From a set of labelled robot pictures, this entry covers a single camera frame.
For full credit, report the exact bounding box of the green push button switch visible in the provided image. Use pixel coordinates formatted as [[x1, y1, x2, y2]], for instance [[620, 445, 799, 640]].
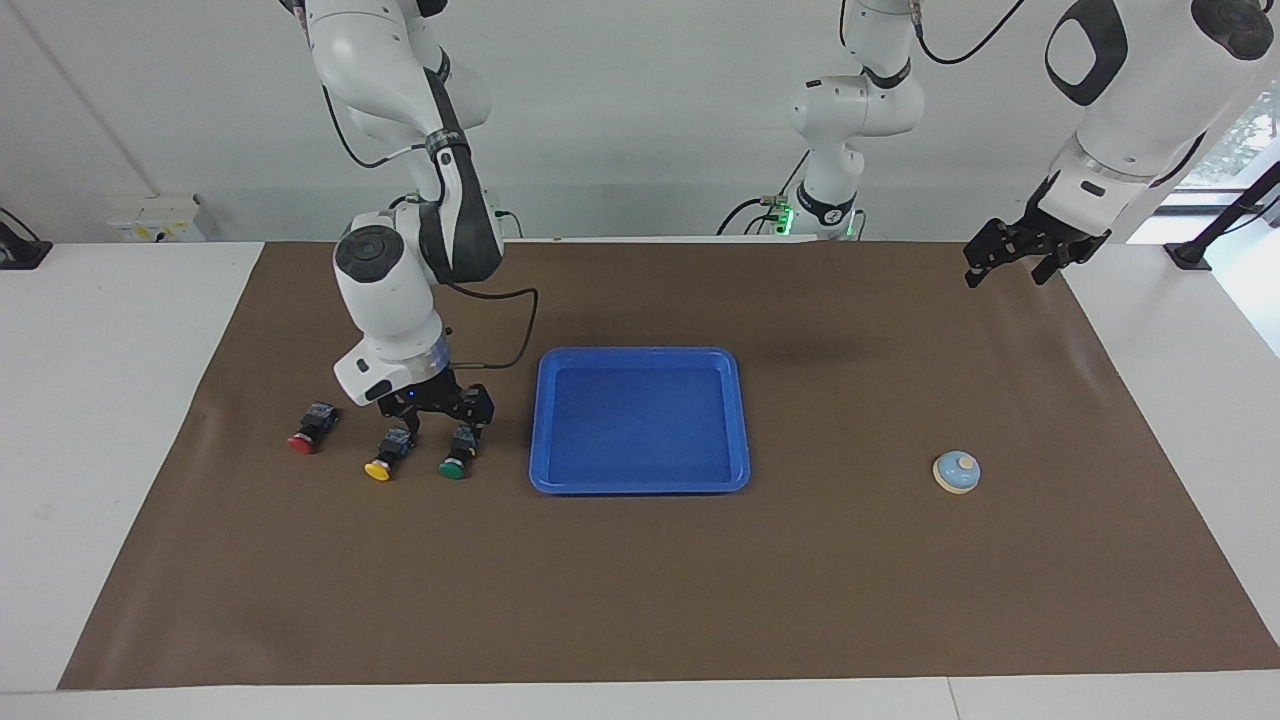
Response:
[[438, 424, 483, 480]]

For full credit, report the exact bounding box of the yellow push button switch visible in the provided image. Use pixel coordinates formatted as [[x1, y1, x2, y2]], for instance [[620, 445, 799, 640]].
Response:
[[364, 426, 417, 483]]

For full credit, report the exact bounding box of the red push button switch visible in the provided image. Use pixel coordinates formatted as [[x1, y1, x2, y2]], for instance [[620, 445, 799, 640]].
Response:
[[287, 400, 339, 456]]

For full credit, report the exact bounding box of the light blue desk bell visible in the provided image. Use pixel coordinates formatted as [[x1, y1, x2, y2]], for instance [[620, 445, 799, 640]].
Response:
[[932, 450, 982, 496]]

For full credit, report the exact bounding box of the blue plastic tray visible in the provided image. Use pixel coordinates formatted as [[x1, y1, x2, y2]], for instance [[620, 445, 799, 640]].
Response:
[[528, 346, 752, 496]]

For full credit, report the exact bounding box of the black clamp stand with rod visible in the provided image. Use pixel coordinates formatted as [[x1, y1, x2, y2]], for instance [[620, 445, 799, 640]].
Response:
[[1163, 160, 1280, 272]]

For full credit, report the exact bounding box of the brown table mat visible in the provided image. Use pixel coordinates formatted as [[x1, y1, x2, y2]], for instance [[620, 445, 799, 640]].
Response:
[[57, 240, 1280, 691]]

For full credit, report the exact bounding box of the window with green foliage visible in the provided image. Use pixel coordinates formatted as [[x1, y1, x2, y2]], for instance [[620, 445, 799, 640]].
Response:
[[1178, 85, 1280, 193]]

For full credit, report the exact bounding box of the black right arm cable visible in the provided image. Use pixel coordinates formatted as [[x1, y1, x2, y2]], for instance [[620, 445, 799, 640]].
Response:
[[320, 85, 541, 371]]

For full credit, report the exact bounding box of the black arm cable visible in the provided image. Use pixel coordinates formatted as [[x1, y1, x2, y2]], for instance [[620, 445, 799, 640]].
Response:
[[320, 85, 541, 371], [915, 0, 1031, 66]]

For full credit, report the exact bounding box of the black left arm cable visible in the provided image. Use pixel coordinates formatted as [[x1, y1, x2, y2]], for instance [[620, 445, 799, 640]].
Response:
[[915, 0, 1031, 66]]

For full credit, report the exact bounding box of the black base cable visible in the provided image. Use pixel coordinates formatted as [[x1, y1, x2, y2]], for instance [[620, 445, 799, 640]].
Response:
[[716, 150, 813, 238]]

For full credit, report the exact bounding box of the white wall power box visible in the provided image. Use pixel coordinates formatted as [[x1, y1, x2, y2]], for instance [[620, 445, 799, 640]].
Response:
[[108, 195, 216, 243]]

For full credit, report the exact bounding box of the black clamp mount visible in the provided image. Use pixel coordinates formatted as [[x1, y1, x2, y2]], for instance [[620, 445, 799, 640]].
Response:
[[0, 207, 53, 271]]

